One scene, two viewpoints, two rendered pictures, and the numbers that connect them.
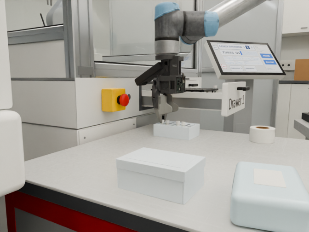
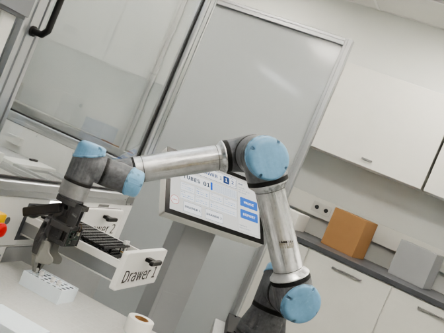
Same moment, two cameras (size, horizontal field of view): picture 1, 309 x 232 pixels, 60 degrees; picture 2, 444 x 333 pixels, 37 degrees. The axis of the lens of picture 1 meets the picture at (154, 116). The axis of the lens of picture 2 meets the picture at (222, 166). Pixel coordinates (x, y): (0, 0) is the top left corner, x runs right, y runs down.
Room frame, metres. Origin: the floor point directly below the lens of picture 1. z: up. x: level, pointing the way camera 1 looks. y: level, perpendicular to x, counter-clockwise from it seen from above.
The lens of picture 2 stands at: (-0.89, 0.02, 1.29)
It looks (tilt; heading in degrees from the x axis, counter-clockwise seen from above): 2 degrees down; 347
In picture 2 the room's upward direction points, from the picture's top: 23 degrees clockwise
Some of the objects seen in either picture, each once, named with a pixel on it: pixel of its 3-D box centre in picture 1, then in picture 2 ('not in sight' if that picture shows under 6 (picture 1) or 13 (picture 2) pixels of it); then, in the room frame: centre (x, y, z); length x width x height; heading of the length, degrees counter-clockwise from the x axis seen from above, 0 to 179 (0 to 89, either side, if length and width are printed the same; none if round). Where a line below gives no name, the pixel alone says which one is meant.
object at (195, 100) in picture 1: (183, 97); (80, 240); (1.10, -0.12, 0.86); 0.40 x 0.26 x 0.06; 60
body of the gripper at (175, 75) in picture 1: (168, 75); (64, 221); (0.85, -0.04, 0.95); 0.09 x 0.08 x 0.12; 59
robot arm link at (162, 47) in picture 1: (167, 49); (74, 191); (0.86, -0.04, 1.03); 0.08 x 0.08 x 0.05
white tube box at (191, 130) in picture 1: (176, 129); (48, 286); (0.85, -0.07, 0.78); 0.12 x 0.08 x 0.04; 59
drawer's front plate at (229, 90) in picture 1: (234, 96); (140, 267); (0.99, -0.30, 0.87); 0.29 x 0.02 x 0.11; 150
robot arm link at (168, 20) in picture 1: (168, 22); (86, 164); (0.86, -0.04, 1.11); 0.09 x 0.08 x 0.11; 93
